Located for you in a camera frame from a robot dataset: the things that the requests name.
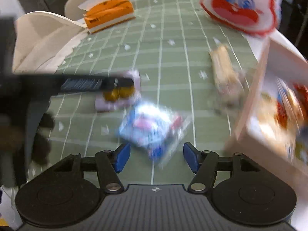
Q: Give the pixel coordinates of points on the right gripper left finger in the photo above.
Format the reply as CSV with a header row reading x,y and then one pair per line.
x,y
109,164

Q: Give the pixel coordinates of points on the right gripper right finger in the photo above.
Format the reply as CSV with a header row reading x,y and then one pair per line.
x,y
204,165

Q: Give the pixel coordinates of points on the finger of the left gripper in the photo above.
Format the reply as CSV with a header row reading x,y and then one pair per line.
x,y
81,85

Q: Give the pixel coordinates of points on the purple packet green olives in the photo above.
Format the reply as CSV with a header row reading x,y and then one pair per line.
x,y
120,98

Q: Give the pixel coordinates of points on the blue white candy packet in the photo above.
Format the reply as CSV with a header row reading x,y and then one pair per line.
x,y
155,128

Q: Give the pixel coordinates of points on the clear packet beige biscuits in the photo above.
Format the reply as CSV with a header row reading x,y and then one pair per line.
x,y
230,85

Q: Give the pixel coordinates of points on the red roast chicken packet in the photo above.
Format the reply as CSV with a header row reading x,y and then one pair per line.
x,y
291,106

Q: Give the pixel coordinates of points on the beige chair far left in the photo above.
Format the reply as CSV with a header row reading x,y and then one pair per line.
x,y
72,11

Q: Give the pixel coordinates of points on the pink cardboard box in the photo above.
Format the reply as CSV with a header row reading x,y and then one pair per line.
x,y
256,133

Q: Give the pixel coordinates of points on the orange tissue box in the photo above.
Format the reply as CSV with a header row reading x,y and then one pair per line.
x,y
102,14

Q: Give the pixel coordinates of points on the green checked tablecloth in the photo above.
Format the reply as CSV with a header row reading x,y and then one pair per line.
x,y
168,43

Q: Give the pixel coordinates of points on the red white rabbit plush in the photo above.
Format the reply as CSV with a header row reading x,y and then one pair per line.
x,y
253,17

